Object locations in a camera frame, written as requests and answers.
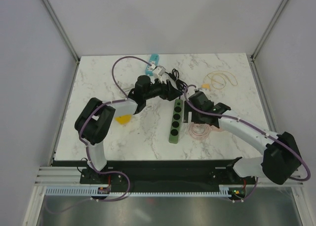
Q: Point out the aluminium frame post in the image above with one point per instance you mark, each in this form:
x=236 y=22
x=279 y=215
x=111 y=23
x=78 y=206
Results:
x=60 y=29
x=272 y=23

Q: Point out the yellow cube socket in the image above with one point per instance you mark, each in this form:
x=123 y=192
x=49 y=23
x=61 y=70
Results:
x=123 y=119

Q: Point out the white slotted cable duct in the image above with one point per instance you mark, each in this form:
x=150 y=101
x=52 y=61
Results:
x=102 y=192

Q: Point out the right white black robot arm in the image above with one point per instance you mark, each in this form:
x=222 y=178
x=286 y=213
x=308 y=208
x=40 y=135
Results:
x=280 y=156

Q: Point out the left aluminium frame post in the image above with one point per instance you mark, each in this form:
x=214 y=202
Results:
x=60 y=29

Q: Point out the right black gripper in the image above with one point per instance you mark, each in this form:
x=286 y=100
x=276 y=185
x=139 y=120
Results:
x=187 y=108

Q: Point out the right aluminium frame post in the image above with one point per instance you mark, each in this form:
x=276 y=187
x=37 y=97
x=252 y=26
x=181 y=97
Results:
x=272 y=23

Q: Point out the green power strip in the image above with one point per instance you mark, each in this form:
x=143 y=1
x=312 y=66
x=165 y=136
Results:
x=177 y=117

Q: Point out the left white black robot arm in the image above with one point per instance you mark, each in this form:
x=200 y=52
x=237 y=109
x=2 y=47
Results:
x=94 y=121

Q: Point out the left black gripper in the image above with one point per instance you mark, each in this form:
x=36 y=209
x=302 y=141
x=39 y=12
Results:
x=169 y=93

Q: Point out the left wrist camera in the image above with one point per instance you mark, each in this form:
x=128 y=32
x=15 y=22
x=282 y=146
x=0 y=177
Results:
x=158 y=72

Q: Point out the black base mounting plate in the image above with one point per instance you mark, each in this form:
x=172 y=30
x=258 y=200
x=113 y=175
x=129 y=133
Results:
x=165 y=175

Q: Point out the teal power strip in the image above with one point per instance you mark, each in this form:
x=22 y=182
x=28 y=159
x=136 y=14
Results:
x=153 y=62

